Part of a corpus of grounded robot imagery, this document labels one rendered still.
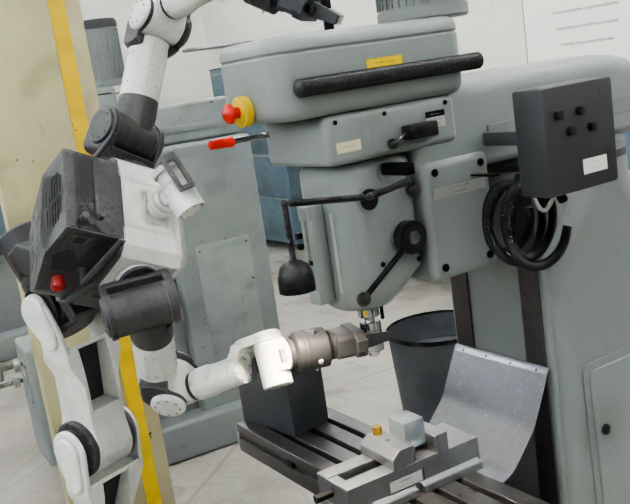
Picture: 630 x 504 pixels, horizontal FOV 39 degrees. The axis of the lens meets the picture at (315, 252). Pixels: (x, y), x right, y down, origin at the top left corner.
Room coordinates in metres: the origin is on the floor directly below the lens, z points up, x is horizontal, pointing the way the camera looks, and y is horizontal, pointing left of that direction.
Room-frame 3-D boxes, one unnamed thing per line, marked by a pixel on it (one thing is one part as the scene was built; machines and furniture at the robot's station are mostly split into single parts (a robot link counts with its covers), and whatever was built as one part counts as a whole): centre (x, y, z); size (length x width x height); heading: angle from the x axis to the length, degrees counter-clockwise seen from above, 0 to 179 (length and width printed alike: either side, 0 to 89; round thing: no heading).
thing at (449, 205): (1.96, -0.26, 1.47); 0.24 x 0.19 x 0.26; 31
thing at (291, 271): (1.66, 0.04, 1.44); 0.07 x 0.07 x 0.06
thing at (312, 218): (1.81, 0.00, 1.45); 0.04 x 0.04 x 0.21; 31
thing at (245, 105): (1.74, 0.10, 1.76); 0.06 x 0.02 x 0.06; 31
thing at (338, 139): (1.89, -0.13, 1.68); 0.34 x 0.24 x 0.10; 121
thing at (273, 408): (2.23, 0.14, 1.02); 0.22 x 0.12 x 0.20; 40
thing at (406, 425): (1.79, -0.14, 1.03); 0.06 x 0.05 x 0.06; 29
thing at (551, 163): (1.73, -0.53, 1.62); 0.20 x 0.09 x 0.21; 121
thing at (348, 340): (1.84, -0.01, 1.23); 0.13 x 0.12 x 0.10; 16
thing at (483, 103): (2.12, -0.52, 1.66); 0.80 x 0.23 x 0.20; 121
